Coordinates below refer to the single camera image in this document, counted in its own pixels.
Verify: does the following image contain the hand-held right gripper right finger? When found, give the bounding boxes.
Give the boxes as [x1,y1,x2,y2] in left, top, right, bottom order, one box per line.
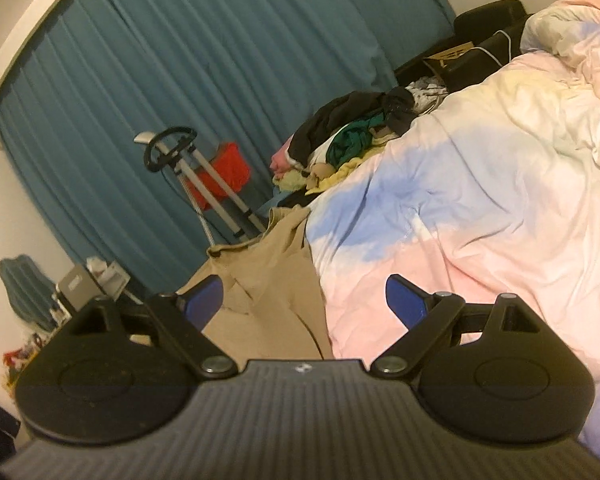
[369,273,542,381]

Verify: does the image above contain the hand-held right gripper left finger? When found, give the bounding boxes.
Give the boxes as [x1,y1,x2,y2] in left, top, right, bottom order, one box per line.
[72,275,239,380]

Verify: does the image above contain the tan shirt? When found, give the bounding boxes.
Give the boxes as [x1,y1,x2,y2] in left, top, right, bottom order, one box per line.
[177,205,336,361]

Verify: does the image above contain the garment steamer stand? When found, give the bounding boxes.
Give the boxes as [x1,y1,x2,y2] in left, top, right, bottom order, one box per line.
[134,126,269,252]

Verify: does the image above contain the grey chair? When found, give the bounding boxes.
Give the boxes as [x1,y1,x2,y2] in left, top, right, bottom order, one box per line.
[55,265,107,314]

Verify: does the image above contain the red cloth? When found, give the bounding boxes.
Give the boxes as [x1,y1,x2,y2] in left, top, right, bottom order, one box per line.
[182,142,252,202]

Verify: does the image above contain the pastel tie-dye duvet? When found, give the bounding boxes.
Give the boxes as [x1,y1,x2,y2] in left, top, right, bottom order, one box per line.
[305,0,600,461]

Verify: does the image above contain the yellow cloth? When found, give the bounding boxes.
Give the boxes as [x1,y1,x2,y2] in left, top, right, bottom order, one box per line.
[272,157,377,197]

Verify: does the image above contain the pink garment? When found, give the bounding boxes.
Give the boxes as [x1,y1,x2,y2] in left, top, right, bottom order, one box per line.
[270,142,302,177]

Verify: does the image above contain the green garment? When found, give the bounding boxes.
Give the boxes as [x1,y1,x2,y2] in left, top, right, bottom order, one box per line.
[328,115,387,167]

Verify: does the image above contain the cosmetics clutter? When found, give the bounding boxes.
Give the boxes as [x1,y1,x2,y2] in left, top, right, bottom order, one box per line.
[2,332,49,382]

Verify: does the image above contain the black garment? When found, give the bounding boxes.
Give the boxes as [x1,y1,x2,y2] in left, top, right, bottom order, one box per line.
[290,87,422,162]

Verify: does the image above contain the white patterned cloth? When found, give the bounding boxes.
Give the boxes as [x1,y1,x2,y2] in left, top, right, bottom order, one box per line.
[407,77,449,112]

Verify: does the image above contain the teal curtain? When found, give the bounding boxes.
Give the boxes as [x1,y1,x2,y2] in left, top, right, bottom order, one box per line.
[0,0,457,307]

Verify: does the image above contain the black sofa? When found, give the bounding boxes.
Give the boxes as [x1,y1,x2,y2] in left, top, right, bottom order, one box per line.
[395,0,532,94]

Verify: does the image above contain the wavy frame mirror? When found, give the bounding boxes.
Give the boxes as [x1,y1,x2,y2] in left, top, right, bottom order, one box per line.
[0,255,57,332]

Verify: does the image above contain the white cable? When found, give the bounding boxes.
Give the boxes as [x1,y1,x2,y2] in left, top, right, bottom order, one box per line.
[472,30,514,64]

